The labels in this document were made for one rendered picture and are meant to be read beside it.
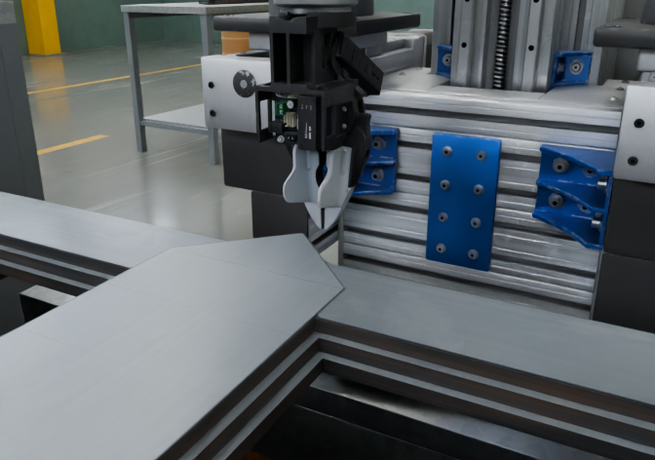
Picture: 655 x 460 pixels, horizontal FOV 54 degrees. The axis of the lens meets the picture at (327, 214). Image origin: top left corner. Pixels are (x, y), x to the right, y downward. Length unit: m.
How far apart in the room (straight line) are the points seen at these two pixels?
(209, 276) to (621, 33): 0.48
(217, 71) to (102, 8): 11.75
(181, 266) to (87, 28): 11.78
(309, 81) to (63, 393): 0.32
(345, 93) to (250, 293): 0.20
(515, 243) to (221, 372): 0.51
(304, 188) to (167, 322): 0.22
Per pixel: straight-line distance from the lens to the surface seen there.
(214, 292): 0.52
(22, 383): 0.45
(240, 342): 0.45
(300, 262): 0.56
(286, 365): 0.44
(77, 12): 12.18
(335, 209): 0.63
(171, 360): 0.44
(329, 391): 0.69
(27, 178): 1.41
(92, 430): 0.39
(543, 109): 0.80
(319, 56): 0.56
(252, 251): 0.59
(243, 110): 0.81
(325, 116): 0.55
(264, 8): 4.38
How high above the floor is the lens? 1.08
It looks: 20 degrees down
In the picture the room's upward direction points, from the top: straight up
